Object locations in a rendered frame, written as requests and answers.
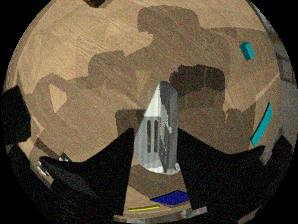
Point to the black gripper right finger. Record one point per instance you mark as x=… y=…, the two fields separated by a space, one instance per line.
x=206 y=170

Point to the small teal block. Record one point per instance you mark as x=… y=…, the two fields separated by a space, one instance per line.
x=247 y=50

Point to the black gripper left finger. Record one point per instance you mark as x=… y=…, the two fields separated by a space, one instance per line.
x=104 y=176

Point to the blue flat rectangular plate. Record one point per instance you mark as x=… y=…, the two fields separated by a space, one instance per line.
x=172 y=198

